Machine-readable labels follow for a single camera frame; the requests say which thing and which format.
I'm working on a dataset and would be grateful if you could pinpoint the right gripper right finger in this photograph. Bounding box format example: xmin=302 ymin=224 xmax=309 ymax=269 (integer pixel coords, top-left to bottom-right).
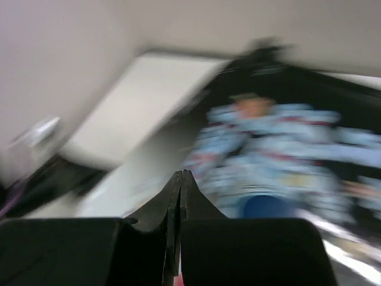
xmin=180 ymin=170 xmax=338 ymax=285

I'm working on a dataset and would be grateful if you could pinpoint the small space-print suitcase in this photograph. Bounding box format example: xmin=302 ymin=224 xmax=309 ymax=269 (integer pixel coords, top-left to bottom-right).
xmin=79 ymin=41 xmax=380 ymax=285

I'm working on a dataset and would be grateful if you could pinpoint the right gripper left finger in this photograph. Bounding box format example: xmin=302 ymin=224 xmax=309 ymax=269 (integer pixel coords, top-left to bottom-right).
xmin=1 ymin=172 xmax=182 ymax=285

